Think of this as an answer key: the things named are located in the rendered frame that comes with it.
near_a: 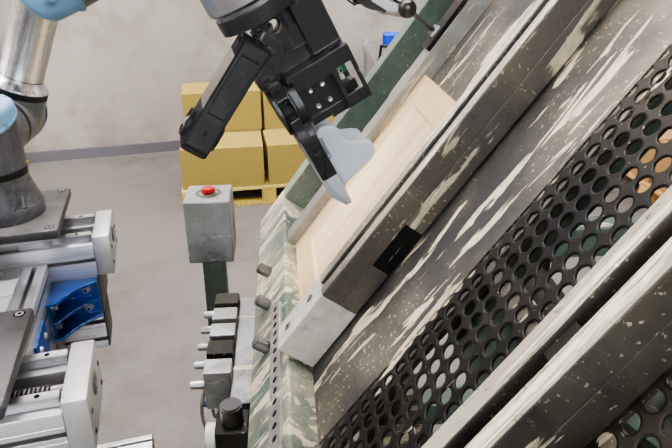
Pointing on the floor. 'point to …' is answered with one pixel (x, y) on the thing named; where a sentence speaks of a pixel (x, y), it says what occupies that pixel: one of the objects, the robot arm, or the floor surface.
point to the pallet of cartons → (244, 150)
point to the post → (214, 281)
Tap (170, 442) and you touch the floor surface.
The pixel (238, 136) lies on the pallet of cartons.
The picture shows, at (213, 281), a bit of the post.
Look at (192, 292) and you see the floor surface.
